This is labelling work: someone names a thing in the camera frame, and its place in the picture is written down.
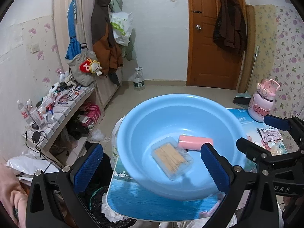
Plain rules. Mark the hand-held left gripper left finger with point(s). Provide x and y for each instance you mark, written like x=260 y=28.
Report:
x=87 y=168

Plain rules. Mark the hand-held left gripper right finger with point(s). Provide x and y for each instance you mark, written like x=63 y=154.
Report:
x=215 y=171

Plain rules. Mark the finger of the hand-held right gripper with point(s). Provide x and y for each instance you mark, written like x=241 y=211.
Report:
x=275 y=121
x=251 y=147

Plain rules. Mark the white duck print snack packet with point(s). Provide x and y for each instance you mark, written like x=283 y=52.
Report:
x=270 y=135

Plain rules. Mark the pink roll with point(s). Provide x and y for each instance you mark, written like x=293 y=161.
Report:
x=190 y=142

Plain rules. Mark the clear toothpick box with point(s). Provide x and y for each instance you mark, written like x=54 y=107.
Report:
x=171 y=156

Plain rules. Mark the light blue plastic basin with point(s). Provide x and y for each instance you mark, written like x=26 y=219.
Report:
x=166 y=114

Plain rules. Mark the grey shoulder bag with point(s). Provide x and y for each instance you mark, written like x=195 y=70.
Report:
x=78 y=73

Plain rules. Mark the clutter of small household items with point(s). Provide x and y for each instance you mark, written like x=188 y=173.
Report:
x=59 y=95

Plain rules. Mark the pink water bottle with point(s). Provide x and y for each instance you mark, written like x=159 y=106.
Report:
x=258 y=104

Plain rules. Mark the black trash bin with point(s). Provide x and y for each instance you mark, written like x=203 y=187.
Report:
x=97 y=201

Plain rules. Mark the crumpled white plastic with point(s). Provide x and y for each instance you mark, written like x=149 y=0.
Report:
x=97 y=135

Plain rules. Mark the black cloth bundle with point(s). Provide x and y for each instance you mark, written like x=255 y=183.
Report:
x=77 y=129

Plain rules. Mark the crumpled white paper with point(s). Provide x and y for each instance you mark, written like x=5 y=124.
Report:
x=111 y=209

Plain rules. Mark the stack of red boxes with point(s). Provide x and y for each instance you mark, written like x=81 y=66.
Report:
x=91 y=114

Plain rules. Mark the white plastic sheet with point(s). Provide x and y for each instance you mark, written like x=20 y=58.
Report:
x=28 y=166

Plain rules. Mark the white tiled shelf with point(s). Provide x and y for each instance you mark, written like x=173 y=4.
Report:
x=68 y=110

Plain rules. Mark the small red label water bottle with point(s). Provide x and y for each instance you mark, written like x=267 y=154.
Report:
x=23 y=112
x=35 y=115

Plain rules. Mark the brown wooden door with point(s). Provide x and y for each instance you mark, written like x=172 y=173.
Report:
x=204 y=52

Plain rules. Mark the red plush charm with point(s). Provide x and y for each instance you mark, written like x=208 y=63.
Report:
x=85 y=67

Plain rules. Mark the white and yellow plush doll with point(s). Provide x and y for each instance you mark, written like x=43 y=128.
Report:
x=95 y=67

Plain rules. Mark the large clear water bottle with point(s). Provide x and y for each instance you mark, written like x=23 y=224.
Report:
x=138 y=79

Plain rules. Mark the dark brown jacket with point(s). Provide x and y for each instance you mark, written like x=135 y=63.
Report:
x=228 y=28

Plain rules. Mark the brown and orange jacket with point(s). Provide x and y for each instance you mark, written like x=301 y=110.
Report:
x=102 y=40

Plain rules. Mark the blue garment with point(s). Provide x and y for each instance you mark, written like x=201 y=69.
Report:
x=71 y=28

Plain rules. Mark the beige wardrobe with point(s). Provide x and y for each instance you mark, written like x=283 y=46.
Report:
x=59 y=28

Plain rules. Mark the white bag with green logo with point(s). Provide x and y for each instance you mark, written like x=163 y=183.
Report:
x=121 y=28

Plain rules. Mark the pale green jacket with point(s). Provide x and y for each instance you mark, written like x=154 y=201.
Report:
x=116 y=2

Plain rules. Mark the white wall socket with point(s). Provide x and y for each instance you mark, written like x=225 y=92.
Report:
x=35 y=48

